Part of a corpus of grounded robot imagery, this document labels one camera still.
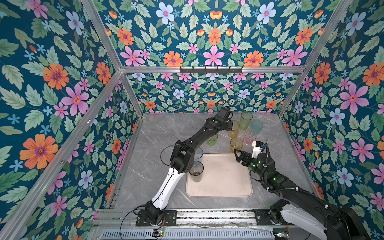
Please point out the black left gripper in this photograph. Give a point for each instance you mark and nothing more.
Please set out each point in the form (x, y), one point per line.
(229, 127)

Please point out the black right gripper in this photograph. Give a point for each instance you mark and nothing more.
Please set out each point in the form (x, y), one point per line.
(248, 157)

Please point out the yellow tall glass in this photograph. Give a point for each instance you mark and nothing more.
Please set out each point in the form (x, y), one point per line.
(235, 130)

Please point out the beige plastic tray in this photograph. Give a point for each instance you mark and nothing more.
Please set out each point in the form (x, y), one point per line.
(222, 176)

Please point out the blue tall glass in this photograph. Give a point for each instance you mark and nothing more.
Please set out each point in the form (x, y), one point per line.
(198, 154)

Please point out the grey tall glass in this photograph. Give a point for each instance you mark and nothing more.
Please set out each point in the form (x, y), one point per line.
(196, 172)

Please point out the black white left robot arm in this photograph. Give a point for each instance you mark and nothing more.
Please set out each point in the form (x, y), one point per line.
(181, 161)

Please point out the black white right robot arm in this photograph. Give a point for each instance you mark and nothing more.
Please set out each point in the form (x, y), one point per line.
(302, 208)

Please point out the yellow short glass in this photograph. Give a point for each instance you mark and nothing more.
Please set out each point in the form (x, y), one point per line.
(236, 144)

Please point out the green short glass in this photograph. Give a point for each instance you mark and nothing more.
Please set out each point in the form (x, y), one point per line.
(212, 140)

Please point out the pink short glass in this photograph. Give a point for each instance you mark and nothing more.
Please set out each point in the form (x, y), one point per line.
(250, 136)

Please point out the light green tall glass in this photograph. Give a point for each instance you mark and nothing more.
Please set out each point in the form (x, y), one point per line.
(246, 119)

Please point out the teal short glass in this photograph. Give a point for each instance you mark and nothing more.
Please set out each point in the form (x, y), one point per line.
(257, 126)

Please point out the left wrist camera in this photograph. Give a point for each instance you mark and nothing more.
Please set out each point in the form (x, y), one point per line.
(225, 111)

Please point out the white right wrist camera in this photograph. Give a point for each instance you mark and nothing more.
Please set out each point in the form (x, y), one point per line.
(257, 148)

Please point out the metal hook rail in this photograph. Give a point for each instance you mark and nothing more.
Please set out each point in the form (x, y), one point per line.
(211, 70)

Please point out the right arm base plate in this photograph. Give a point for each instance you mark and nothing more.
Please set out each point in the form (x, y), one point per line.
(269, 217)

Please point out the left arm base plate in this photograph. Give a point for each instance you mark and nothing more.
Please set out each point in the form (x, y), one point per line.
(168, 219)

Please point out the white vented cable duct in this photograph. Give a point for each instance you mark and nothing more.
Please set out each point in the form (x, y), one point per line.
(188, 234)

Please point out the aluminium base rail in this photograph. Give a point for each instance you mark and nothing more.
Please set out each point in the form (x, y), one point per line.
(116, 218)

